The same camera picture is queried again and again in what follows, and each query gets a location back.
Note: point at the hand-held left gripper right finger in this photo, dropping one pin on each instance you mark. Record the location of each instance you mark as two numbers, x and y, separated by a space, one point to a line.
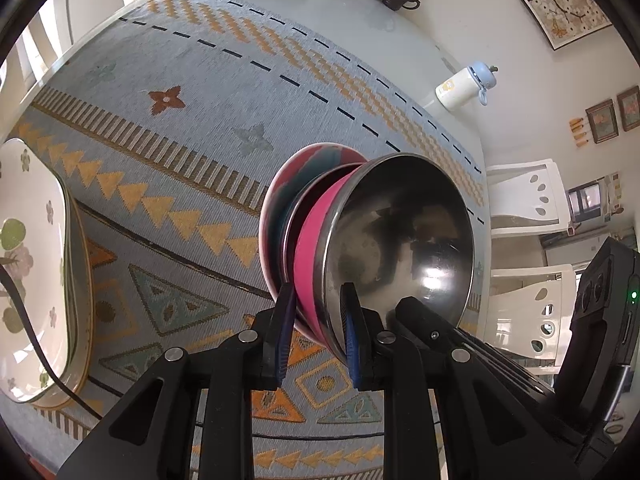
351 350

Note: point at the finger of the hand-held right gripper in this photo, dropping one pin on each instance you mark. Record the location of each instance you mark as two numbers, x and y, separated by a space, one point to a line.
430 325

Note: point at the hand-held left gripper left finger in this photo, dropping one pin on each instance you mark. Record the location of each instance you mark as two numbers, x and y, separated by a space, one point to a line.
282 345

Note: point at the pink steel bowl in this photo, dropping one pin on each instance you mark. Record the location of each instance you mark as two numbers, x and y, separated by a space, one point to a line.
400 240

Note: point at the pink ceramic bowl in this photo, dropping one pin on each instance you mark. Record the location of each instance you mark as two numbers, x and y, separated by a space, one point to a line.
300 160

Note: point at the white plate with tree print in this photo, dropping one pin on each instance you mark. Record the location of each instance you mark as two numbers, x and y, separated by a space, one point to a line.
30 285

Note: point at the white chair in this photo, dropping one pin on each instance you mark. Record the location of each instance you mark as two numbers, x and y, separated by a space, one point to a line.
530 310
525 195
40 55

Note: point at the white plate with tan rim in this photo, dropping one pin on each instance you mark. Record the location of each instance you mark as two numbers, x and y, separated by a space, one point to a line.
86 310

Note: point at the small framed picture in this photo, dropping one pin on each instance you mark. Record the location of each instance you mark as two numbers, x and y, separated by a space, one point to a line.
602 121
630 109

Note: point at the patterned woven tablecloth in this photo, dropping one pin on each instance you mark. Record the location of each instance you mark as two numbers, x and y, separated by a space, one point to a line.
200 125

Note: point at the white bottle with blue lid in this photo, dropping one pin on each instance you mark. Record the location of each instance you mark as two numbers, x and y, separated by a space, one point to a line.
462 87

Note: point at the large framed flower picture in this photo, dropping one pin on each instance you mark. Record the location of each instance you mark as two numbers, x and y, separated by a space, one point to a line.
565 10

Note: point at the orange wall decoration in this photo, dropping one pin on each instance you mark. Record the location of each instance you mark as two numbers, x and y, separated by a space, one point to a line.
578 132

